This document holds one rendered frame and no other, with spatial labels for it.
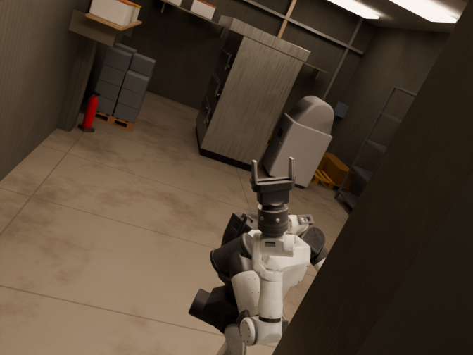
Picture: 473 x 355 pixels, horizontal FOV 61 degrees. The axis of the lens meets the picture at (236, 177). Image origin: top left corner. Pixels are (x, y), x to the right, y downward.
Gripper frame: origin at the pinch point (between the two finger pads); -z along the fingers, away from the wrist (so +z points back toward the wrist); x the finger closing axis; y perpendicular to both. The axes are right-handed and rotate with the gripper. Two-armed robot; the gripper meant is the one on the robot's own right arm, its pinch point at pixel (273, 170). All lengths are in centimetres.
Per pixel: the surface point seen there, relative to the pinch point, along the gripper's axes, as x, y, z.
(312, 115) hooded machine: 234, -518, 73
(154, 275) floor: -40, -197, 144
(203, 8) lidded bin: 100, -795, -119
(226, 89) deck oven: 90, -522, 25
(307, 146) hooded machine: 227, -520, 127
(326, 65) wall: 402, -833, 7
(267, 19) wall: 253, -837, -100
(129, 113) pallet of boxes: -61, -546, 57
